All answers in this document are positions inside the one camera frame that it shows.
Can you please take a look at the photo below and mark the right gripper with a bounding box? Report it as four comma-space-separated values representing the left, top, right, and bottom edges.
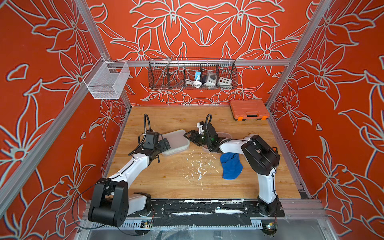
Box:
182, 130, 212, 148

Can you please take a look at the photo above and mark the clear lunch box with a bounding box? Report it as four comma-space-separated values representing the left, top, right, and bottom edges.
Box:
203, 132, 232, 153

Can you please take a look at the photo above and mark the blue cloth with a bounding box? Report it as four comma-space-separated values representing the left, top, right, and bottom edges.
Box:
220, 153, 243, 180

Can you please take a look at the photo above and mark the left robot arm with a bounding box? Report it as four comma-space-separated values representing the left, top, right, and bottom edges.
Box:
85, 114, 171, 228

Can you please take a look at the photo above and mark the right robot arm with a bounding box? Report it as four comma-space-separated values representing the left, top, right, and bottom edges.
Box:
184, 114, 281, 217

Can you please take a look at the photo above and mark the orange tool case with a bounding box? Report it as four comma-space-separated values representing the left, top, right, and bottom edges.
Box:
230, 100, 270, 121

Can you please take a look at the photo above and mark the white button box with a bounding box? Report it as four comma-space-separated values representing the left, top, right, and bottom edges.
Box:
219, 77, 232, 88

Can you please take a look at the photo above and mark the white power adapter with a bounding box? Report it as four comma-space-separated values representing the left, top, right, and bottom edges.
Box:
203, 72, 217, 87

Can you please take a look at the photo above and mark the blue white small box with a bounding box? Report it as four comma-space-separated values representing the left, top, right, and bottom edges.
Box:
195, 71, 202, 81

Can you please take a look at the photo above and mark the clear acrylic box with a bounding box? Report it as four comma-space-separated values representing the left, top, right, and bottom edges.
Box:
83, 58, 131, 100

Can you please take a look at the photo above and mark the white coiled cable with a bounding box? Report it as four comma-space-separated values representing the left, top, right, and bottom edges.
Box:
184, 78, 202, 89

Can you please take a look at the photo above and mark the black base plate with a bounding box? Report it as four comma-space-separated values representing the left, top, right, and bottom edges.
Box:
124, 198, 286, 227

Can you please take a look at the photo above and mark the black wire basket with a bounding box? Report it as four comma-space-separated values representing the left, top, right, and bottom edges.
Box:
148, 57, 238, 90

